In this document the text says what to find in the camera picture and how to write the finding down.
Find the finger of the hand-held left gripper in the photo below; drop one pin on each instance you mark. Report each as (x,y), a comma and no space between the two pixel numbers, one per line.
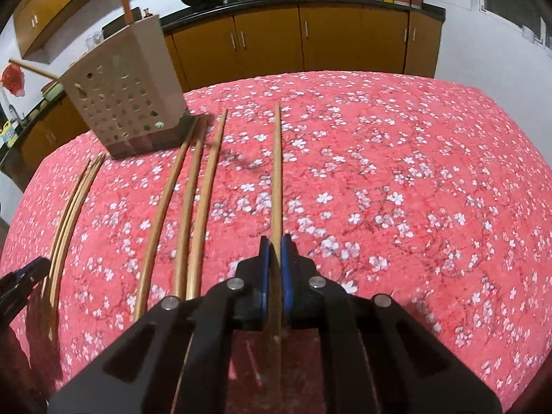
(17,287)

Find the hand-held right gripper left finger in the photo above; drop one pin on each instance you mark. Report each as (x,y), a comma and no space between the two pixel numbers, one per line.
(264,276)

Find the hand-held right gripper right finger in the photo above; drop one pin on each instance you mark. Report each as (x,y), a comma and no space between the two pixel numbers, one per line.
(288,276)

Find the beige perforated utensil holder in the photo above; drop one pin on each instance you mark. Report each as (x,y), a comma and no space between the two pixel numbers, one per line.
(129,64)

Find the red floral tablecloth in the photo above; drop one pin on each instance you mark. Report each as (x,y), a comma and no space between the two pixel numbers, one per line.
(388,202)

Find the yellow detergent bottle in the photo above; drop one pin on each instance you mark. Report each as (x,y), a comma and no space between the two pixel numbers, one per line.
(7,134)

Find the green basin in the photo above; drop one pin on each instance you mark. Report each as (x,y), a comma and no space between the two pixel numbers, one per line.
(51,91)

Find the red hanging plastic bag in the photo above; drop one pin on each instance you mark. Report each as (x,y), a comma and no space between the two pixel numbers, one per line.
(13,80)

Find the brown wooden base cabinets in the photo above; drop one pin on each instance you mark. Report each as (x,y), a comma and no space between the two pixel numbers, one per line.
(267,39)

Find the clear plastic bag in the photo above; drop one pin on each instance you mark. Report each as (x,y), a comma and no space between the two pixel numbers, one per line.
(94,41)

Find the dark cutting board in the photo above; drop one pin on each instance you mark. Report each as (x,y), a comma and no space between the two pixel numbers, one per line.
(113,26)

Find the brown wooden wall cabinet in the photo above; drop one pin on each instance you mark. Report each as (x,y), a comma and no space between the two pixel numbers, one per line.
(56,0)

